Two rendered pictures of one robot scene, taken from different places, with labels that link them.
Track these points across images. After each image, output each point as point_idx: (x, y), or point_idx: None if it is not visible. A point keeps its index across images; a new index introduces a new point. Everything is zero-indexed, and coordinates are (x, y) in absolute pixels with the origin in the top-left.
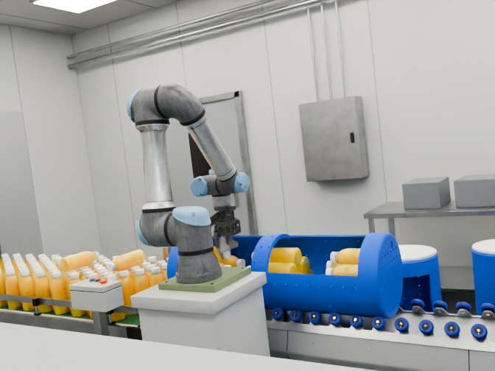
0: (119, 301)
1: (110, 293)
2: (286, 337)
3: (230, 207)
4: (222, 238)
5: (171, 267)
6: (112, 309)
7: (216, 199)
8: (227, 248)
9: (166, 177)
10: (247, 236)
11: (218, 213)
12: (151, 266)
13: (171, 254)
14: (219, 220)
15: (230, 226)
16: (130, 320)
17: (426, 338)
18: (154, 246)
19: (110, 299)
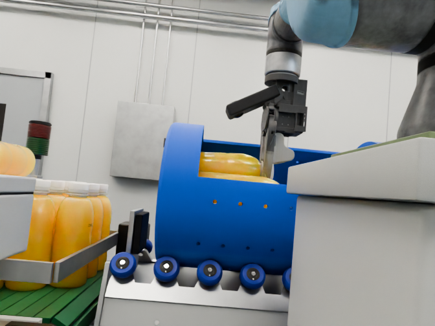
0: (21, 238)
1: (8, 204)
2: None
3: (306, 81)
4: (279, 134)
5: (177, 171)
6: (0, 259)
7: (287, 55)
8: (290, 156)
9: None
10: (296, 149)
11: (277, 86)
12: (60, 182)
13: (175, 143)
14: (276, 101)
15: (307, 112)
16: (2, 304)
17: None
18: (355, 23)
19: (5, 224)
